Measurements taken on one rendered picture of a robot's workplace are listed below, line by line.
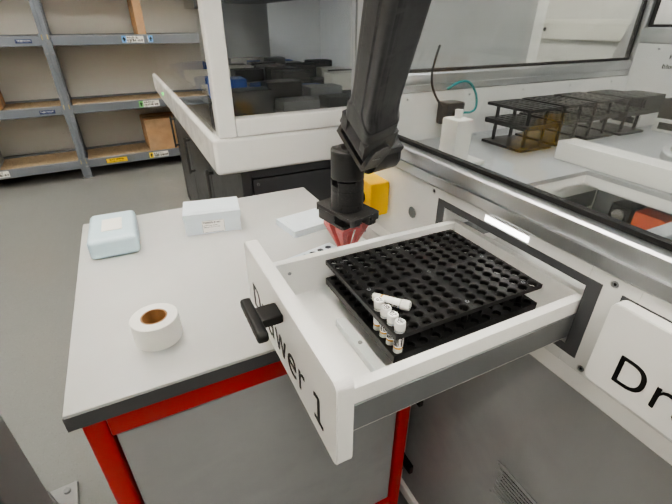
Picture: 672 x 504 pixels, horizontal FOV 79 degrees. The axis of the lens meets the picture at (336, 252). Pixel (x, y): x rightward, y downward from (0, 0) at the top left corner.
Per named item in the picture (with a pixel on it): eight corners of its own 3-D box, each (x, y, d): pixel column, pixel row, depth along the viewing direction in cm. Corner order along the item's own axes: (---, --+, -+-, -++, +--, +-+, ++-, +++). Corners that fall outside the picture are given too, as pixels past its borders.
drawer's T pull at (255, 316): (259, 347, 42) (257, 336, 41) (240, 307, 48) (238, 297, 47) (291, 336, 43) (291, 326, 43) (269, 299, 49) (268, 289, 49)
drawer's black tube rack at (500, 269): (391, 379, 46) (395, 336, 43) (326, 297, 60) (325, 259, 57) (530, 323, 55) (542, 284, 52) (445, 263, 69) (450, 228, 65)
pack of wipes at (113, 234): (141, 252, 87) (136, 233, 85) (91, 262, 84) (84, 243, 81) (138, 224, 99) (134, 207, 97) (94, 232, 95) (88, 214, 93)
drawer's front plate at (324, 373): (336, 468, 39) (336, 387, 34) (251, 304, 62) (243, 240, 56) (352, 461, 40) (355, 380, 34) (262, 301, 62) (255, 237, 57)
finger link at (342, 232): (345, 240, 82) (345, 197, 77) (369, 254, 77) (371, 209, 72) (318, 251, 78) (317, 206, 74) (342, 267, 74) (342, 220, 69)
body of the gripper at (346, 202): (342, 202, 78) (342, 165, 75) (379, 220, 72) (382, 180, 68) (315, 211, 75) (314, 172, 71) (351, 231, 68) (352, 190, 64)
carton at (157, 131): (150, 151, 376) (143, 120, 363) (145, 143, 400) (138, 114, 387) (195, 145, 394) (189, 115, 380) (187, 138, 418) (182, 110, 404)
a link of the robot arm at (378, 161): (348, 103, 61) (377, 149, 59) (402, 94, 67) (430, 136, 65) (319, 152, 70) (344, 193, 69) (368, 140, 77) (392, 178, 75)
